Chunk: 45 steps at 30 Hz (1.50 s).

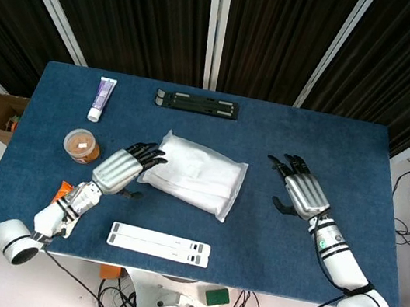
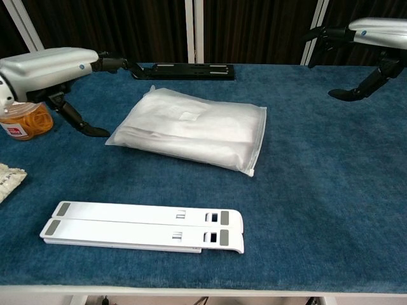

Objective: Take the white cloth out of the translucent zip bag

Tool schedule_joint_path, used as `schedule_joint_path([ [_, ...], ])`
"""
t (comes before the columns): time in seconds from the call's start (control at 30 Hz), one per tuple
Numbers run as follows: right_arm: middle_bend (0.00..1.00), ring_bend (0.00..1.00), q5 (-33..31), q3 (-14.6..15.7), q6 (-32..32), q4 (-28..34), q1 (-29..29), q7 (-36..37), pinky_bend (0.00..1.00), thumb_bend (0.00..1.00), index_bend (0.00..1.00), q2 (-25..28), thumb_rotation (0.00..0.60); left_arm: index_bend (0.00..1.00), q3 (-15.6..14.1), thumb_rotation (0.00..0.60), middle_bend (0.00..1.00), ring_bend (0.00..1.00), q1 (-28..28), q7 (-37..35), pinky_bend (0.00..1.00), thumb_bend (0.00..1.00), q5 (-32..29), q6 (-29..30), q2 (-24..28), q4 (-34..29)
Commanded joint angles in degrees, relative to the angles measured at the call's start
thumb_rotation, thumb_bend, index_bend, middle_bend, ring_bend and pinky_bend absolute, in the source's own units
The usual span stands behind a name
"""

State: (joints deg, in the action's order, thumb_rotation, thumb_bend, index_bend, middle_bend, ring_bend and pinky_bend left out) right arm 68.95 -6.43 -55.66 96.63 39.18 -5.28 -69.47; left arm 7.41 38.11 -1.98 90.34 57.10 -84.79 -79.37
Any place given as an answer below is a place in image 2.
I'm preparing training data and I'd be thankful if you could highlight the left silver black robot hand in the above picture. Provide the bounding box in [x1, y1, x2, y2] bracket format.
[0, 47, 144, 137]

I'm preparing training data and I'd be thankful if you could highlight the black pleated curtain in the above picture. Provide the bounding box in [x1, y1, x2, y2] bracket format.
[203, 0, 315, 64]
[31, 0, 188, 63]
[317, 0, 407, 66]
[0, 0, 32, 60]

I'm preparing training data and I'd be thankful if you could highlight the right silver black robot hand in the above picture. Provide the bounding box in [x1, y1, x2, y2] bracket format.
[301, 17, 407, 102]

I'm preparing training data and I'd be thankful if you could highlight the blue table mat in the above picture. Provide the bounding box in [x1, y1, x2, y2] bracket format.
[0, 62, 407, 293]

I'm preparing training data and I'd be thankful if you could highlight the black folding laptop stand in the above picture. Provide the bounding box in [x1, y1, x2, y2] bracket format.
[132, 62, 236, 81]

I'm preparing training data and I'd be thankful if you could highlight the clear jar of rubber bands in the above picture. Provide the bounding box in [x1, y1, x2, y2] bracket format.
[0, 101, 54, 141]

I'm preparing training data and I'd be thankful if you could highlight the white partition post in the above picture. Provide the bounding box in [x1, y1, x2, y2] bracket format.
[185, 0, 204, 64]
[0, 0, 45, 53]
[300, 0, 330, 66]

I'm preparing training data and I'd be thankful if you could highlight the white knitted cloth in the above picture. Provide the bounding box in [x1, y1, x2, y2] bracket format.
[0, 163, 28, 204]

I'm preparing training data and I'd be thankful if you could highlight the translucent plastic zip bag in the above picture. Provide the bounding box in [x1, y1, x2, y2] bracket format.
[104, 84, 267, 178]

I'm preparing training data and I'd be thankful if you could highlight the white folding laptop stand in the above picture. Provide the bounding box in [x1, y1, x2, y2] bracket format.
[39, 200, 245, 255]

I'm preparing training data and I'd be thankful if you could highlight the white garment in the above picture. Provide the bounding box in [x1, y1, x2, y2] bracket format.
[111, 88, 261, 172]

